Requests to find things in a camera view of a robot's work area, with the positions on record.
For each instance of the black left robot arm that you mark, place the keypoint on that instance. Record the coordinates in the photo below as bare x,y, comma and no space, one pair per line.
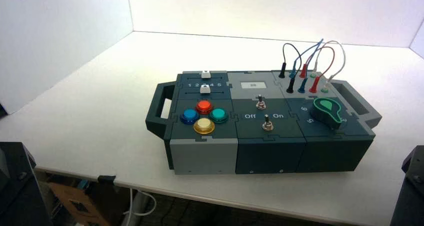
16,191

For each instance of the black table clamp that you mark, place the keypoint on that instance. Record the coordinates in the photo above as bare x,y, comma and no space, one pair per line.
106,179

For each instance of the white slider knob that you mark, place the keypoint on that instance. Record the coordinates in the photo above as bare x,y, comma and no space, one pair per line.
205,89
206,74

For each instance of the green push button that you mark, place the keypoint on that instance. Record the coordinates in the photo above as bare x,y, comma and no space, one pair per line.
218,115

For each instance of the yellow push button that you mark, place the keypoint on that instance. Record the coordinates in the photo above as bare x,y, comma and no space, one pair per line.
204,125

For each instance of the small grey display screen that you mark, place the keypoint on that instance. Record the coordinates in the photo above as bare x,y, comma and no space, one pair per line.
253,85

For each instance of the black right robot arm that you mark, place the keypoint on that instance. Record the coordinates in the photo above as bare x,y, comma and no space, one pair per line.
410,198

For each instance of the dark green grey task box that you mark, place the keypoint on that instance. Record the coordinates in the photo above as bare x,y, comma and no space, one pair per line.
268,151

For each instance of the red push button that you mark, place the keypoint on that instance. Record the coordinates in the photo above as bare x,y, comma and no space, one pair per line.
204,106

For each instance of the brown cardboard box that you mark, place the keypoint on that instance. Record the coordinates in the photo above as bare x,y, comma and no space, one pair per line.
76,201

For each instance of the blue push button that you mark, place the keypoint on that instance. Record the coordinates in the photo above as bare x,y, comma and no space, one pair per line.
189,116

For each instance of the green black rotary knob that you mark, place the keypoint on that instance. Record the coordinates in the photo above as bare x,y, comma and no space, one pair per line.
325,112

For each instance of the metal toggle switch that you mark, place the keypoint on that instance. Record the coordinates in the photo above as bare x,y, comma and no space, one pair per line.
267,124
260,102

